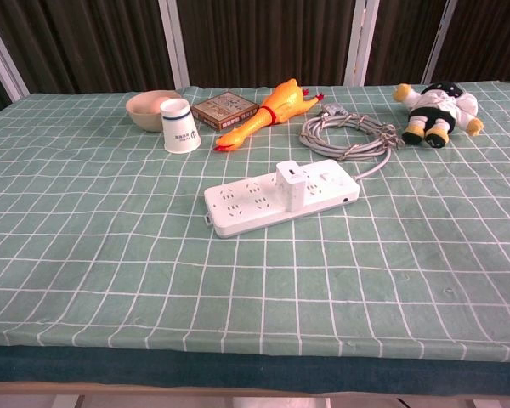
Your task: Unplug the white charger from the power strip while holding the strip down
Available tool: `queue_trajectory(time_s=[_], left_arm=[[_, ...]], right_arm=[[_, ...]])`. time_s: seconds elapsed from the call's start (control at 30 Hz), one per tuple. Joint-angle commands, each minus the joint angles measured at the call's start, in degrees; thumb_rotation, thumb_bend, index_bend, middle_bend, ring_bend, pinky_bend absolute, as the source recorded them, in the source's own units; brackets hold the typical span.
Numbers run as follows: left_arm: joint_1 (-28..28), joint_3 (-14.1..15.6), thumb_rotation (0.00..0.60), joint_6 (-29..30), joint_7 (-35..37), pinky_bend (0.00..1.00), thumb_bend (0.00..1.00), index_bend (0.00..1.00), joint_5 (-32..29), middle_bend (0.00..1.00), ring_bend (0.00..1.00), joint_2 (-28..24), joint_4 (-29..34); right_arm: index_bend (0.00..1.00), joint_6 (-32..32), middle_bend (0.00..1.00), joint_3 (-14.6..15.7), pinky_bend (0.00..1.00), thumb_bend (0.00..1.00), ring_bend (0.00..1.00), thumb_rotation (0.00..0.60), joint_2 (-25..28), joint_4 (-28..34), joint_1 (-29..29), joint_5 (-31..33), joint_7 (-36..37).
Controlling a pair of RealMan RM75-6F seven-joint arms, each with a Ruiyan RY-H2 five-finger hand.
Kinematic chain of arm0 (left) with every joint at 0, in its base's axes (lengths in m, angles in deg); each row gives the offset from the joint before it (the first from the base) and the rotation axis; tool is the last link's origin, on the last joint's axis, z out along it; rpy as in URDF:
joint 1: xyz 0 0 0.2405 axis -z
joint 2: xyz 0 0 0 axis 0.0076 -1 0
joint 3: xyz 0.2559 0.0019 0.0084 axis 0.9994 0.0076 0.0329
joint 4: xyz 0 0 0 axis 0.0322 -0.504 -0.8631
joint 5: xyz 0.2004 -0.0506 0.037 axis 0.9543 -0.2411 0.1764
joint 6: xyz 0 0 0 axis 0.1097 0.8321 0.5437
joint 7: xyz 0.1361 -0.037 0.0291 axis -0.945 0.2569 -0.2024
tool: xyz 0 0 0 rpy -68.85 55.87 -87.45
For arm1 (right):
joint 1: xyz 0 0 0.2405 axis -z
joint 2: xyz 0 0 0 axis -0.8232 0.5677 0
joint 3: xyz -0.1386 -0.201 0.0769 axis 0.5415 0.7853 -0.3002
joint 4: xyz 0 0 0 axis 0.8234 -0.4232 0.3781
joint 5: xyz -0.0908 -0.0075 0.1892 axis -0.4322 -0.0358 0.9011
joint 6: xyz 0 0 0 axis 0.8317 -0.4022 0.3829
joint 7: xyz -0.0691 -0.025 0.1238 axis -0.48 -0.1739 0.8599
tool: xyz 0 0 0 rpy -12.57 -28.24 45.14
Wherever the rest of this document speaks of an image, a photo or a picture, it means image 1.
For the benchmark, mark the white power strip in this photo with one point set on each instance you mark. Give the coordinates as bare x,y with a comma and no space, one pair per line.
238,204

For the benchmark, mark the white plug adapter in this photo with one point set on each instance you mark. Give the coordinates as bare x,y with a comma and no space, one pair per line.
291,191

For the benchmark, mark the brown card box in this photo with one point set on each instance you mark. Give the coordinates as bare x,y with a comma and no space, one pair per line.
223,106

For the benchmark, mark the yellow rubber chicken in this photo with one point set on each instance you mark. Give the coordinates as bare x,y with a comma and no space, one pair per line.
280,102

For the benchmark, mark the white paper cup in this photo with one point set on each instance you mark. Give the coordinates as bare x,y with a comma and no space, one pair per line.
178,132

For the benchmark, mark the beige bowl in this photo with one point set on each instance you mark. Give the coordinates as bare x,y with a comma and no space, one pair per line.
142,119

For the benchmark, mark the green checked tablecloth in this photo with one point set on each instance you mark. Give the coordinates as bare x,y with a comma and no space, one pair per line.
110,255

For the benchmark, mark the dark folding screen white frames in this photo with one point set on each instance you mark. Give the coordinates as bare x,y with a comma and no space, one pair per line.
259,42

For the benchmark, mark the dark blue table underlay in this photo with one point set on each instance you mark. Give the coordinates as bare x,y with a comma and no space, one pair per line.
238,370

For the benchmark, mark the black and white plush doll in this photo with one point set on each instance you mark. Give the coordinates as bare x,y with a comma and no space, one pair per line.
438,102

